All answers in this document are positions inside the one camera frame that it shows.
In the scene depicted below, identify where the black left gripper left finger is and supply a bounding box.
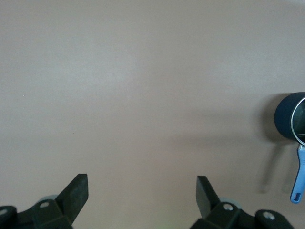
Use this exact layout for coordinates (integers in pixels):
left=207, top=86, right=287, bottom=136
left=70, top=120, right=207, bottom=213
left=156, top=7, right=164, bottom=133
left=0, top=173, right=89, bottom=229

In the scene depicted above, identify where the glass lid with blue knob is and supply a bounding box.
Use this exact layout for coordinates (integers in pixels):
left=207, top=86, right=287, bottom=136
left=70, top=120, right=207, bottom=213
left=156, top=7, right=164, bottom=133
left=291, top=96, right=305, bottom=146

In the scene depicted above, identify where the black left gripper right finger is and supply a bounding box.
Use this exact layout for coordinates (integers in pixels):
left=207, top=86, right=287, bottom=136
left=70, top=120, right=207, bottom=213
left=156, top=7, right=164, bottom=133
left=190, top=176, right=295, bottom=229

